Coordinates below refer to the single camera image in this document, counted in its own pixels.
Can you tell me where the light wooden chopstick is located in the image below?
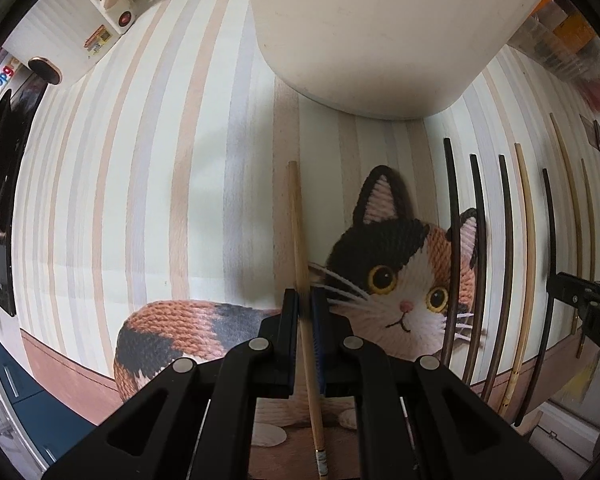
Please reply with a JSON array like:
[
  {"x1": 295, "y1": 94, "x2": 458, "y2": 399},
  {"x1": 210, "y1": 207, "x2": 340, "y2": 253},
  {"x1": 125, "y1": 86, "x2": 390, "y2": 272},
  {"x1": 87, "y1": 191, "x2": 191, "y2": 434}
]
[{"x1": 286, "y1": 160, "x2": 329, "y2": 476}]

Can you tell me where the dark chopstick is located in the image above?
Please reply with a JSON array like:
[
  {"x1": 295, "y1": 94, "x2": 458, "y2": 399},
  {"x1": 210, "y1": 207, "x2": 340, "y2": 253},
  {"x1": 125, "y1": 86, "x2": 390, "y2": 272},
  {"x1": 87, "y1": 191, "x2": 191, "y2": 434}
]
[
  {"x1": 439, "y1": 137, "x2": 462, "y2": 368},
  {"x1": 480, "y1": 155, "x2": 515, "y2": 405},
  {"x1": 465, "y1": 154, "x2": 488, "y2": 387},
  {"x1": 514, "y1": 168, "x2": 560, "y2": 427}
]

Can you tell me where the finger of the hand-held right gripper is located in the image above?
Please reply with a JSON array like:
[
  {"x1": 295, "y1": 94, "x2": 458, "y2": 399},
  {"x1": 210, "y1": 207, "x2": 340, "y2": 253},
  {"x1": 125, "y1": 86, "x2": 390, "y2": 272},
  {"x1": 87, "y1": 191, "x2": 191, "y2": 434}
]
[{"x1": 546, "y1": 271, "x2": 600, "y2": 308}]

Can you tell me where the dark oval knob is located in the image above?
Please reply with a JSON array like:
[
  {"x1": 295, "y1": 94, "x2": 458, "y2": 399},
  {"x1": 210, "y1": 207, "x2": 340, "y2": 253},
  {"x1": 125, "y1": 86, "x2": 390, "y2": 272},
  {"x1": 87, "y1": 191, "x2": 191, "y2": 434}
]
[{"x1": 26, "y1": 56, "x2": 62, "y2": 86}]

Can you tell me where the white kettle with pink handle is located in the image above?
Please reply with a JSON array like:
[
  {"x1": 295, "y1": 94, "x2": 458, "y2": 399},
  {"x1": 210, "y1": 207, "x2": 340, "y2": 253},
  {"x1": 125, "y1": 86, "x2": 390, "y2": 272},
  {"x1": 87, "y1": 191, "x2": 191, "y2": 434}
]
[{"x1": 2, "y1": 0, "x2": 143, "y2": 68}]

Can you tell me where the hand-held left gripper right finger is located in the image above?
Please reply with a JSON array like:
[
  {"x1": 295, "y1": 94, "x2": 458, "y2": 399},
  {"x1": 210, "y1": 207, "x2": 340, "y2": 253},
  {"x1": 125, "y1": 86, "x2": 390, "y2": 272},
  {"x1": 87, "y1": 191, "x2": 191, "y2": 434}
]
[{"x1": 310, "y1": 287, "x2": 563, "y2": 480}]

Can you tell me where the cream chopstick holder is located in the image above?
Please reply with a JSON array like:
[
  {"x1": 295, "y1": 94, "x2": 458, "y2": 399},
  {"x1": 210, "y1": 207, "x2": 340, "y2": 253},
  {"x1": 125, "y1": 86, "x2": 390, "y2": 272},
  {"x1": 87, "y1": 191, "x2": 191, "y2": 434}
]
[{"x1": 242, "y1": 0, "x2": 551, "y2": 121}]

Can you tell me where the wooden chopstick with banded end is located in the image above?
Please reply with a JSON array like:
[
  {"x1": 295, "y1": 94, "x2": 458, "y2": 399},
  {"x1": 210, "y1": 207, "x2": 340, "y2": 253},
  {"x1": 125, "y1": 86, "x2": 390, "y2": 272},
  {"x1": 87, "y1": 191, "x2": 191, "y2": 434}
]
[{"x1": 499, "y1": 143, "x2": 538, "y2": 416}]

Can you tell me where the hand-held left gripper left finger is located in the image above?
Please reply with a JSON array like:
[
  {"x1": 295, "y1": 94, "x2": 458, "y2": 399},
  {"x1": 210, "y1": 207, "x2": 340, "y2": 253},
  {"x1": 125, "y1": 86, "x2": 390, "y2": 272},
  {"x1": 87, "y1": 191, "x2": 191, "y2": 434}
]
[{"x1": 40, "y1": 287, "x2": 301, "y2": 480}]

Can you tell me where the blue cabinet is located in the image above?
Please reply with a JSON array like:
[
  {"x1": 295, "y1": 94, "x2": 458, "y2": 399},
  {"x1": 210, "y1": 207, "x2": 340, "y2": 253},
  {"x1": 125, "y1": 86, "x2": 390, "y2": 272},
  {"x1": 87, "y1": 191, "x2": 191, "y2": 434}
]
[{"x1": 0, "y1": 320, "x2": 96, "y2": 467}]

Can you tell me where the clear storage box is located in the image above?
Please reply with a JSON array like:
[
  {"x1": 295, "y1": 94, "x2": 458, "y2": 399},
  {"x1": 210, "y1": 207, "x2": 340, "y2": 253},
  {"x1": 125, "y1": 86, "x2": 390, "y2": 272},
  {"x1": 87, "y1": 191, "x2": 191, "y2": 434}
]
[{"x1": 510, "y1": 0, "x2": 600, "y2": 111}]

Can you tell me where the thin brown wooden chopstick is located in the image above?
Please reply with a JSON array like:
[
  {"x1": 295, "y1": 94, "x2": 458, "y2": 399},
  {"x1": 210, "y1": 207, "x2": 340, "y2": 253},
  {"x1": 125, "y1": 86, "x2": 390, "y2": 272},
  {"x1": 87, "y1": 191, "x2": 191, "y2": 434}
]
[
  {"x1": 575, "y1": 158, "x2": 597, "y2": 360},
  {"x1": 549, "y1": 112, "x2": 583, "y2": 336}
]

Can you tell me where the striped cat print table mat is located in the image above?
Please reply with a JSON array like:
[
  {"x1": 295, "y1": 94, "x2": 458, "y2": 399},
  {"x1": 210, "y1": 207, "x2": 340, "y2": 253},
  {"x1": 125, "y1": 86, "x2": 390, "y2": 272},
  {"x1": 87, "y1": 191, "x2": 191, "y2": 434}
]
[{"x1": 12, "y1": 0, "x2": 600, "y2": 480}]

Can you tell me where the black pan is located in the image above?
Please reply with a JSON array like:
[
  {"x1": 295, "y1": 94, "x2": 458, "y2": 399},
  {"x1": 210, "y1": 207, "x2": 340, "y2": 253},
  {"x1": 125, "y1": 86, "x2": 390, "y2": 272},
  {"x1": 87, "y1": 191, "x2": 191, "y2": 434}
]
[{"x1": 0, "y1": 87, "x2": 31, "y2": 246}]

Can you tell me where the white cabinet front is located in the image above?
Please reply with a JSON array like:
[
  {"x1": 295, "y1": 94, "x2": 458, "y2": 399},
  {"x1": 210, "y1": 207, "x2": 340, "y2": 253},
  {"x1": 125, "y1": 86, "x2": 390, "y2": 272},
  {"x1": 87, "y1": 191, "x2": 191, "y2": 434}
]
[{"x1": 522, "y1": 345, "x2": 600, "y2": 461}]

